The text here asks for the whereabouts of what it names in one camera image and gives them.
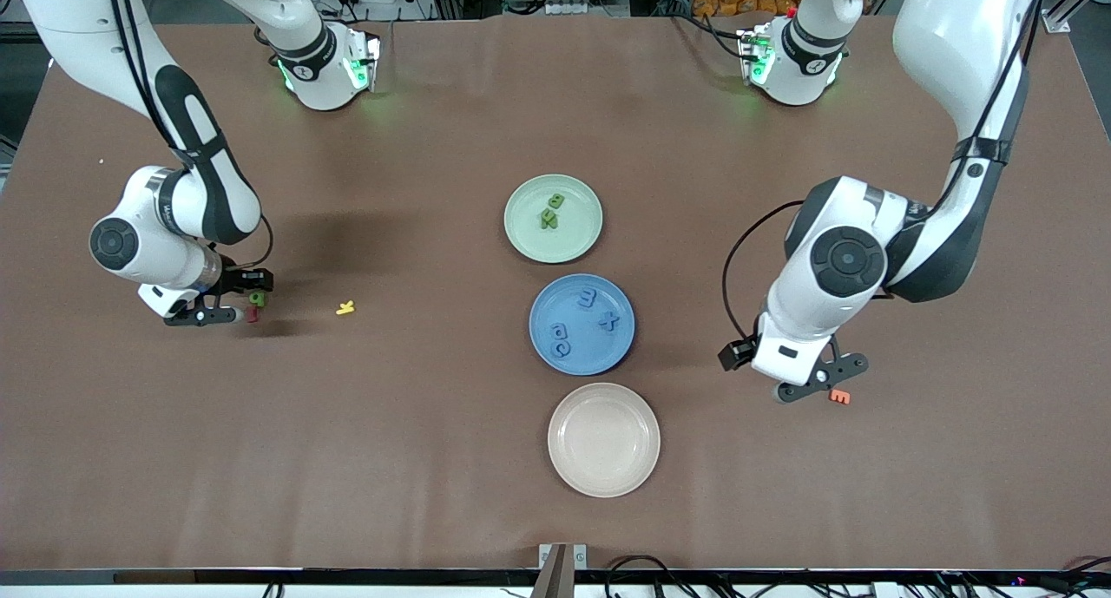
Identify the beige plate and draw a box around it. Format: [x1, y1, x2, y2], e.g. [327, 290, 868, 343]
[548, 383, 661, 498]

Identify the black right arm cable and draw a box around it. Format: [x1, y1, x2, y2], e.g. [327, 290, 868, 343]
[102, 0, 275, 273]

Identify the black cable loop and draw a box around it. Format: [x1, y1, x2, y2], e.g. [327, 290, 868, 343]
[605, 555, 695, 598]

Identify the pale green plate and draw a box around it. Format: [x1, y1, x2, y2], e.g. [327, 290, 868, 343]
[504, 174, 604, 264]

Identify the grey metal camera bracket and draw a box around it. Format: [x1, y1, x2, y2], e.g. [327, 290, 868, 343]
[538, 542, 589, 598]

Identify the blue plate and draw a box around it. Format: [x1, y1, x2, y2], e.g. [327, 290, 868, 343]
[529, 273, 636, 377]

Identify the black table edge rail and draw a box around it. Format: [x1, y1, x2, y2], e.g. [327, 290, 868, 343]
[0, 568, 1111, 588]

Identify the aluminium frame post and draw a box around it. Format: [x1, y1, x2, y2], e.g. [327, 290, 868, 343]
[1044, 0, 1111, 35]

